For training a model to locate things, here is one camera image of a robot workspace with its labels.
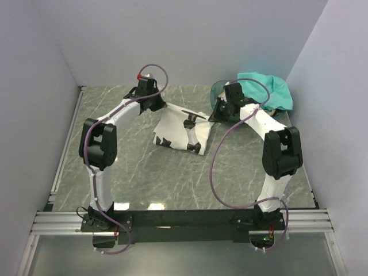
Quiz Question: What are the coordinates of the white printed t shirt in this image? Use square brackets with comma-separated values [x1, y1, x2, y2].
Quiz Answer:
[153, 103, 213, 155]

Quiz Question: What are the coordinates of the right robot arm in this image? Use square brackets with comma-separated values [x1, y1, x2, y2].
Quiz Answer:
[208, 82, 303, 229]

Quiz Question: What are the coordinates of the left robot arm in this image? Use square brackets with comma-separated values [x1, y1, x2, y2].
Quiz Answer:
[79, 75, 166, 231]

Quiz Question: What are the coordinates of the beige t shirt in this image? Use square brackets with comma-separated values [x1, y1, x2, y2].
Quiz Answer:
[217, 91, 277, 116]

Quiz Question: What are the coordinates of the teal plastic laundry basket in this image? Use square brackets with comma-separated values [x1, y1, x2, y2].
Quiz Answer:
[210, 80, 287, 118]

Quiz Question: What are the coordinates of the teal t shirt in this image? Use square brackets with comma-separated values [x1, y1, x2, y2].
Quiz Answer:
[237, 72, 293, 112]

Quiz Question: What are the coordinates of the black base crossbar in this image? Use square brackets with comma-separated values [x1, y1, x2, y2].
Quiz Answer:
[80, 208, 286, 247]

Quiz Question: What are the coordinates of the aluminium frame rail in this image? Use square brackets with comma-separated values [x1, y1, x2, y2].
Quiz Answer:
[30, 209, 334, 235]

